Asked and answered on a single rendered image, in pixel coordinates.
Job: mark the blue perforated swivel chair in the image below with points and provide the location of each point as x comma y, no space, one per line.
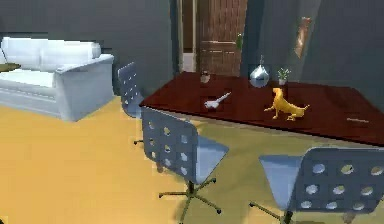
173,146
336,180
131,90

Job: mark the white spray bottle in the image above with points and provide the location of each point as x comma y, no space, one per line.
216,101

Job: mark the small brown round jar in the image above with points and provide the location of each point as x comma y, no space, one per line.
205,77

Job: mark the dark red wooden table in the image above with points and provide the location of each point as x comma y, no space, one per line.
233,100

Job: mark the silver round vase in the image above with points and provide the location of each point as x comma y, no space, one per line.
259,76

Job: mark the brown wooden room door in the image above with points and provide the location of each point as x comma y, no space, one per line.
220,36

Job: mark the yellow dog figurine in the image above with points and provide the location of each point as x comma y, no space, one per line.
283,105

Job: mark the small potted green plant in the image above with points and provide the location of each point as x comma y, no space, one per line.
283,76

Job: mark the white sofa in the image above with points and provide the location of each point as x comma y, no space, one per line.
80,83

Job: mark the thin dark pen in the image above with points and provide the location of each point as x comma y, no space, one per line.
357,120

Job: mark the olive side table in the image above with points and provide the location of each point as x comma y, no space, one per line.
8,67

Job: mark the framed brown wall picture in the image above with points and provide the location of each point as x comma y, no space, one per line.
302,36

